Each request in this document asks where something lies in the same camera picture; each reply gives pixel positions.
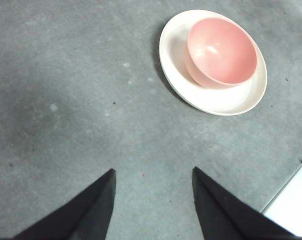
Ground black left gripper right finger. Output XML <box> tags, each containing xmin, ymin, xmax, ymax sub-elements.
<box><xmin>192</xmin><ymin>166</ymin><xmax>296</xmax><ymax>240</ymax></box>

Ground red ribbed bowl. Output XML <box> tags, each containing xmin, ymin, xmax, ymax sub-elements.
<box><xmin>183</xmin><ymin>16</ymin><xmax>258</xmax><ymax>90</ymax></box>

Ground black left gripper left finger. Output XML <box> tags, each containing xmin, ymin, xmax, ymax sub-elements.
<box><xmin>13</xmin><ymin>168</ymin><xmax>116</xmax><ymax>240</ymax></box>

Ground white round plate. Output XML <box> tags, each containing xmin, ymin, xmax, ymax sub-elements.
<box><xmin>158</xmin><ymin>9</ymin><xmax>268</xmax><ymax>117</ymax></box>

